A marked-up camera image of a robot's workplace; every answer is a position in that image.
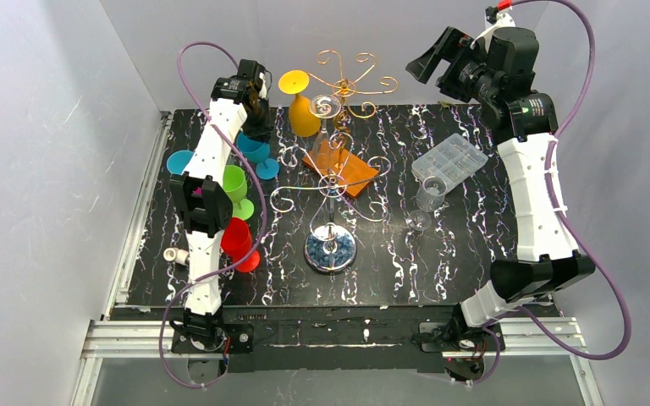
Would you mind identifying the clear wine glass front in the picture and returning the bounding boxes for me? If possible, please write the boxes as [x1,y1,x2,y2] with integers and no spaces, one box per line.
[406,176,448,232]

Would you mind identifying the clear plastic screw box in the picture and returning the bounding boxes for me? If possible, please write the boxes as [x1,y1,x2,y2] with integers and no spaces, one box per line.
[410,134,488,194]

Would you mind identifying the teal blue wine glass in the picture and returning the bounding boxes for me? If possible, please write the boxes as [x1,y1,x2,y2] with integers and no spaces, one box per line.
[166,150,194,175]

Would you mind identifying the chrome faucet tap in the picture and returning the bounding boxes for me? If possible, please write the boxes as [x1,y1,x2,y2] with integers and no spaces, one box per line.
[162,247,190,266]

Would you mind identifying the clear wine glass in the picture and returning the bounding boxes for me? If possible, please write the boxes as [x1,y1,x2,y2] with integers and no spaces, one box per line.
[309,95,341,173]
[406,176,448,232]

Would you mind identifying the gold wire glass rack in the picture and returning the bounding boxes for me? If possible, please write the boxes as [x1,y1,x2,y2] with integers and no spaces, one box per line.
[307,49,399,119]

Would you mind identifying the orange wooden rack base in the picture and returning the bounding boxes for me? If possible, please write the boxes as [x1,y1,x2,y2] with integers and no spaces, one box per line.
[301,141,379,198]

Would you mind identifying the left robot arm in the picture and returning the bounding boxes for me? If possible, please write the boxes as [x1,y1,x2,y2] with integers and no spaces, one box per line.
[169,59,272,341]

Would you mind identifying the red wine glass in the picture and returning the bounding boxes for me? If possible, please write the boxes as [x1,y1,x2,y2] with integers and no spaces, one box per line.
[221,217,260,273]

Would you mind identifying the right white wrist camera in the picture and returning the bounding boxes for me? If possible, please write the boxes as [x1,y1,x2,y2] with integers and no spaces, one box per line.
[471,0,515,50]

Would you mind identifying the clear wine glass rear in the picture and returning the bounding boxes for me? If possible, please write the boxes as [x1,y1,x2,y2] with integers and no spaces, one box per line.
[309,95,341,173]

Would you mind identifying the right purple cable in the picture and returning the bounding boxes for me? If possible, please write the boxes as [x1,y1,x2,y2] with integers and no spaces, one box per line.
[507,0,633,385]

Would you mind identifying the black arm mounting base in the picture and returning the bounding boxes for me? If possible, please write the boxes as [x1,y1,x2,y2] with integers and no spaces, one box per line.
[168,305,506,382]

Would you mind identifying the green wine glass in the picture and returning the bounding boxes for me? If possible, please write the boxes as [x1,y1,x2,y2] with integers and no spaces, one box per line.
[222,165,254,221]

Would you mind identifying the yellow orange wine glass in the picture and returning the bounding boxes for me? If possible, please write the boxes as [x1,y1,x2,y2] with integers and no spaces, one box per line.
[278,69,320,137]

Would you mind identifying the silver wire glass rack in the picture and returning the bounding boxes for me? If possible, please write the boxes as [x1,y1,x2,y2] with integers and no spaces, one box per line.
[268,131,392,277]

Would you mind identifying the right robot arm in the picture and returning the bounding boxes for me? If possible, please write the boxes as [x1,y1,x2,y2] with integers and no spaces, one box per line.
[406,27,595,329]

